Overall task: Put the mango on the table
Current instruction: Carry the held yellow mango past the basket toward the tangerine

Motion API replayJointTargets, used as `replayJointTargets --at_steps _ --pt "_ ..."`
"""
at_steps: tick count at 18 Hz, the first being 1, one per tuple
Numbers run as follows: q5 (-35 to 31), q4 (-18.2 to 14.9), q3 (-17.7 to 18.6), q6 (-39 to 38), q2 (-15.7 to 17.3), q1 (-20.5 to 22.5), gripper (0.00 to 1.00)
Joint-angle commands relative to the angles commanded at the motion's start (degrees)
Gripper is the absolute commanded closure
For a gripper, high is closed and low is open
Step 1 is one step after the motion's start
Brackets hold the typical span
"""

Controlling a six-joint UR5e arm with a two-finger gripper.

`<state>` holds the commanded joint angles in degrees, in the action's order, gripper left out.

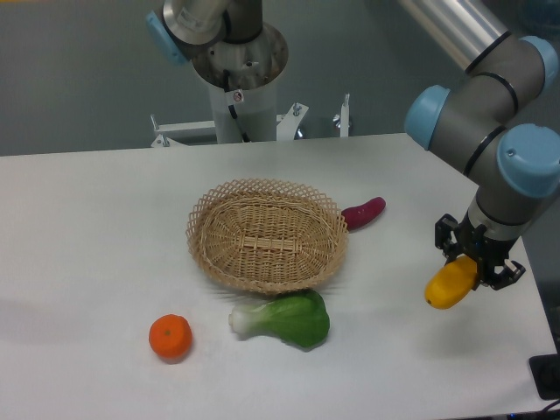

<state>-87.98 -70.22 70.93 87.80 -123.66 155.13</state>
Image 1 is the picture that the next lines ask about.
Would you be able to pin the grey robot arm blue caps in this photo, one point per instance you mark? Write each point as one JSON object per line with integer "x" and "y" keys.
{"x": 516, "y": 169}

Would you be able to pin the black device at table edge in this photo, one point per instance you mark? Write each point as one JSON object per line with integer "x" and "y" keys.
{"x": 545, "y": 371}

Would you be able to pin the orange toy tangerine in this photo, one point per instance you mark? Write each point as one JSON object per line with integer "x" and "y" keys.
{"x": 170, "y": 337}

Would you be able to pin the white metal base bracket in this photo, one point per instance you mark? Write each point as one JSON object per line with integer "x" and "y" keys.
{"x": 233, "y": 127}

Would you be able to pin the woven wicker basket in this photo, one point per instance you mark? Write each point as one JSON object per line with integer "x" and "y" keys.
{"x": 267, "y": 236}

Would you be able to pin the green toy bok choy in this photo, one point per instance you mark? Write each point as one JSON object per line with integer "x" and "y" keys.
{"x": 299, "y": 318}

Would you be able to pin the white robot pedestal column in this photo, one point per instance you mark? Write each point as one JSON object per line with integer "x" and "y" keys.
{"x": 244, "y": 74}

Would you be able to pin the purple toy sweet potato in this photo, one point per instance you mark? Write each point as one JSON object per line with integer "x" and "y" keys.
{"x": 357, "y": 217}

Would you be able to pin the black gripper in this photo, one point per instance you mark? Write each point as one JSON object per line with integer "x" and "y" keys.
{"x": 473, "y": 241}

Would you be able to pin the yellow toy mango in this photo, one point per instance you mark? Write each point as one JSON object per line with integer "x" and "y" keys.
{"x": 451, "y": 283}

